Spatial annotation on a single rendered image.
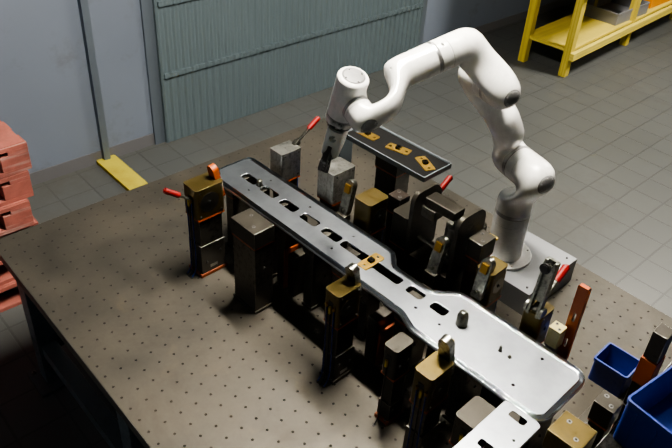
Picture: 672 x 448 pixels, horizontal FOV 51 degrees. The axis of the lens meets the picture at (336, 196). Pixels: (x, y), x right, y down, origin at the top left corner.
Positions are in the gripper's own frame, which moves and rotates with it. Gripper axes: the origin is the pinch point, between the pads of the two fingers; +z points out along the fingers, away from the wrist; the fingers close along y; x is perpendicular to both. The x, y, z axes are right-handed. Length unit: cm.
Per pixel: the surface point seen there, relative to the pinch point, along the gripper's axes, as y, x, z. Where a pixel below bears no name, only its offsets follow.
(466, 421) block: -58, -55, 5
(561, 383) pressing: -40, -76, 2
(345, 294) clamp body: -32.4, -18.6, 13.1
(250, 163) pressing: 24, 29, 43
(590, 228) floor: 154, -140, 139
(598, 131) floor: 275, -151, 166
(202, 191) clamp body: -3.6, 35.2, 32.4
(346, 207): 8.7, -9.5, 28.2
